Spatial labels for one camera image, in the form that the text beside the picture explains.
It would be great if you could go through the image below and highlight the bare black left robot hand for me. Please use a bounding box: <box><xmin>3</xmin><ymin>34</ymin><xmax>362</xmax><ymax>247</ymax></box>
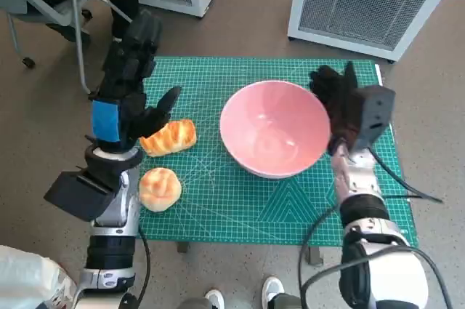
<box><xmin>89</xmin><ymin>9</ymin><xmax>182</xmax><ymax>153</ymax></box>

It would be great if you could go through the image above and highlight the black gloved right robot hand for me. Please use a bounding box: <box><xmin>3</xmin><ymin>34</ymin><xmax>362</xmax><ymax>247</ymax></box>
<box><xmin>308</xmin><ymin>60</ymin><xmax>364</xmax><ymax>152</ymax></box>

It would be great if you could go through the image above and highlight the pink bowl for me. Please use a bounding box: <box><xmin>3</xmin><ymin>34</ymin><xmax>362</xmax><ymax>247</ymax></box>
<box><xmin>219</xmin><ymin>81</ymin><xmax>332</xmax><ymax>180</ymax></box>

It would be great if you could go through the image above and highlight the long striped toy bread loaf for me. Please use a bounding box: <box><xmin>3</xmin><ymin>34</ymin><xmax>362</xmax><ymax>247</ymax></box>
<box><xmin>139</xmin><ymin>119</ymin><xmax>198</xmax><ymax>158</ymax></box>

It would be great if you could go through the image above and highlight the round toy bread bun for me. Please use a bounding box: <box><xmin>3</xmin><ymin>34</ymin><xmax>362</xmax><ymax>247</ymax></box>
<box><xmin>139</xmin><ymin>166</ymin><xmax>182</xmax><ymax>212</ymax></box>

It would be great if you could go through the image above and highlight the large white mesh cabinet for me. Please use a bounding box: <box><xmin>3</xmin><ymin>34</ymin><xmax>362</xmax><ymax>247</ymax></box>
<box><xmin>286</xmin><ymin>0</ymin><xmax>465</xmax><ymax>65</ymax></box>

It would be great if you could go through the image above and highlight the grey chair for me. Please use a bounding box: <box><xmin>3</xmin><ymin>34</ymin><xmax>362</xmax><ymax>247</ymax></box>
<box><xmin>0</xmin><ymin>0</ymin><xmax>134</xmax><ymax>94</ymax></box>

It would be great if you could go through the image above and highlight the green cutting mat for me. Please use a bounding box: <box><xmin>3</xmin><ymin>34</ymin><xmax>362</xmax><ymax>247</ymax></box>
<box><xmin>136</xmin><ymin>56</ymin><xmax>419</xmax><ymax>248</ymax></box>

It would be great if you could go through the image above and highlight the standing person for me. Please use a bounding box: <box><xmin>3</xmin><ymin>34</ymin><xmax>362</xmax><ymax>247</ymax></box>
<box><xmin>177</xmin><ymin>275</ymin><xmax>302</xmax><ymax>309</ymax></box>

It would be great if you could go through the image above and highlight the white plastic bag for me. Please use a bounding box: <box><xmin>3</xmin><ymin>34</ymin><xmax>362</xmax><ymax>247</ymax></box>
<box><xmin>0</xmin><ymin>245</ymin><xmax>79</xmax><ymax>309</ymax></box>

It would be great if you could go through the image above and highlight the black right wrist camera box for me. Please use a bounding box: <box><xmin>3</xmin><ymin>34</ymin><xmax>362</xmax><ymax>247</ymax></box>
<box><xmin>352</xmin><ymin>85</ymin><xmax>397</xmax><ymax>152</ymax></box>

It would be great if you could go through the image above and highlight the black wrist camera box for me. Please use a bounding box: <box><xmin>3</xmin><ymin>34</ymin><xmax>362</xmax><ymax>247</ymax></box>
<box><xmin>43</xmin><ymin>169</ymin><xmax>121</xmax><ymax>221</ymax></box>
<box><xmin>352</xmin><ymin>85</ymin><xmax>397</xmax><ymax>152</ymax></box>

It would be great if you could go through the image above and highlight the black camera cable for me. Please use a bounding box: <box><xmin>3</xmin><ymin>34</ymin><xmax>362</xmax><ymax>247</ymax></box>
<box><xmin>368</xmin><ymin>145</ymin><xmax>444</xmax><ymax>204</ymax></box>

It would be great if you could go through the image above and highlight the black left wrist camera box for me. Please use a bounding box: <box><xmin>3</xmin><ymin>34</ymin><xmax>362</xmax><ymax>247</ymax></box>
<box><xmin>43</xmin><ymin>169</ymin><xmax>121</xmax><ymax>221</ymax></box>

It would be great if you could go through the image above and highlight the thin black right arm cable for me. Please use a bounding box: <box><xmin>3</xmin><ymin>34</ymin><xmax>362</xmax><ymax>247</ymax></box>
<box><xmin>297</xmin><ymin>205</ymin><xmax>344</xmax><ymax>309</ymax></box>

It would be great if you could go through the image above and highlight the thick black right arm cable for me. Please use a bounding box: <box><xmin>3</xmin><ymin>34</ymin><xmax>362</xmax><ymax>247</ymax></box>
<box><xmin>301</xmin><ymin>245</ymin><xmax>452</xmax><ymax>309</ymax></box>

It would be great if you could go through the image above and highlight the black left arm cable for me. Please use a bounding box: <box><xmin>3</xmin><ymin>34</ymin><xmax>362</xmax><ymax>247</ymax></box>
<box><xmin>136</xmin><ymin>223</ymin><xmax>153</xmax><ymax>302</ymax></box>

